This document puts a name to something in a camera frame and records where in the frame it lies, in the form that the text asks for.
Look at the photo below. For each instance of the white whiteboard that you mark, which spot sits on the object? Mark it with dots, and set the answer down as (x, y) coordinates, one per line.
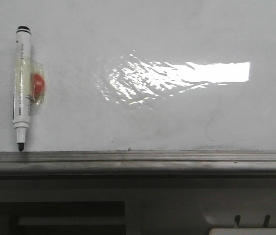
(145, 74)

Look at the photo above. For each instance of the white whiteboard marker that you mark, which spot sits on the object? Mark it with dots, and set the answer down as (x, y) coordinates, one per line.
(22, 87)

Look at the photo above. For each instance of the grey cabinet below whiteboard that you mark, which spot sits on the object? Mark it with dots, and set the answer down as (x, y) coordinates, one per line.
(137, 205)

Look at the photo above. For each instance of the red magnet taped to marker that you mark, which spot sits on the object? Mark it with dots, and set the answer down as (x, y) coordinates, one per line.
(38, 87)

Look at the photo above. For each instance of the grey aluminium whiteboard tray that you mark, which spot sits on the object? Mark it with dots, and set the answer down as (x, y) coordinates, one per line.
(141, 162)

